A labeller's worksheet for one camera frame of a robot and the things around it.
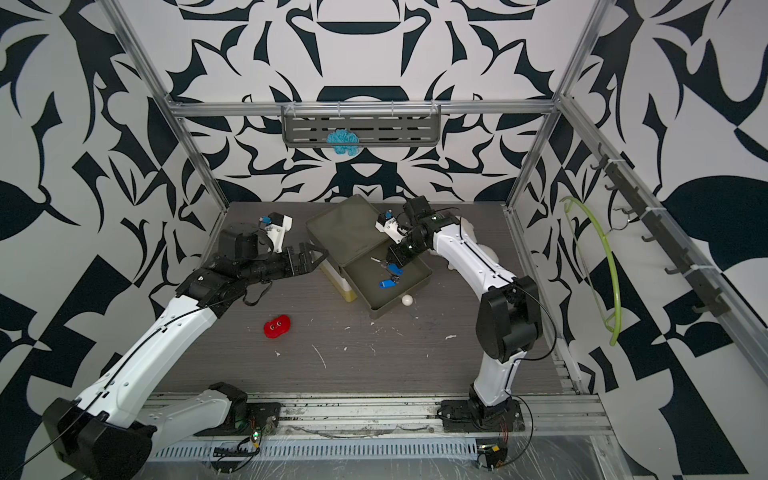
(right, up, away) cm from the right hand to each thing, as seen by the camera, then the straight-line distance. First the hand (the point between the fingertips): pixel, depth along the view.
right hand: (391, 251), depth 87 cm
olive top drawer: (-7, -6, -4) cm, 10 cm away
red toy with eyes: (-32, -21, 0) cm, 39 cm away
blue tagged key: (-1, -9, -5) cm, 10 cm away
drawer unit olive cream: (-9, 0, -5) cm, 10 cm away
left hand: (-18, +1, -14) cm, 23 cm away
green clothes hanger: (+49, +13, -9) cm, 52 cm away
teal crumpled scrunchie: (-14, +34, +4) cm, 37 cm away
